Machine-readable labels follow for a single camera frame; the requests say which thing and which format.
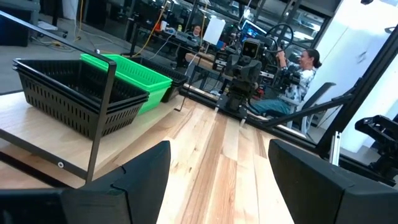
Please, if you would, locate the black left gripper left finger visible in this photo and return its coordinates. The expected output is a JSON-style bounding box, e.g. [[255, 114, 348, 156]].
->
[[60, 140, 172, 224]]

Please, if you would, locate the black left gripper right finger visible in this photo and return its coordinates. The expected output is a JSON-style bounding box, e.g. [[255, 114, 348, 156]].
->
[[267, 138, 398, 224]]

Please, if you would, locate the green plastic slotted basket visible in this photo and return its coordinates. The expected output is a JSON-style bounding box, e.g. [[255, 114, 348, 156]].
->
[[81, 57, 172, 96], [80, 53, 174, 91], [136, 88, 170, 116]]

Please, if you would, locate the blue-screen monitor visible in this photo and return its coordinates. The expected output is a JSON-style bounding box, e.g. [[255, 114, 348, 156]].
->
[[240, 19, 268, 40]]

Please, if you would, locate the white sheet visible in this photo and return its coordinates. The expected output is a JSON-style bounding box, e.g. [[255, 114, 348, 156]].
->
[[202, 17, 227, 46]]

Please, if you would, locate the person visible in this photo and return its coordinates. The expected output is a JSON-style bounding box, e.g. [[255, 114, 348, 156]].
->
[[185, 24, 203, 43], [251, 48, 323, 118]]

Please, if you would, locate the black cabinet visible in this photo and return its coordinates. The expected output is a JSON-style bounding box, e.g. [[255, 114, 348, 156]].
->
[[0, 0, 42, 48]]

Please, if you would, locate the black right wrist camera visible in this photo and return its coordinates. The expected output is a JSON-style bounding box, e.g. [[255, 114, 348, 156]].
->
[[241, 38, 261, 60]]

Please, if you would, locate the silver aluminium post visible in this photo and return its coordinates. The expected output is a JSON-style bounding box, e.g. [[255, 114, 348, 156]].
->
[[328, 130, 343, 166]]

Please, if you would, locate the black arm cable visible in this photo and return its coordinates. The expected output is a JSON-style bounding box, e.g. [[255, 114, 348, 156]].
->
[[265, 22, 295, 60]]

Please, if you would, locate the black frame wooden shelf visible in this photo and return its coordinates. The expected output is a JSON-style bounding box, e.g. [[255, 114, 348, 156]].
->
[[0, 11, 200, 189]]

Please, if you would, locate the yellow hanging cable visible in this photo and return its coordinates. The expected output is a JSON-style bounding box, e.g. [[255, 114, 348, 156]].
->
[[132, 2, 167, 58], [73, 0, 85, 42]]

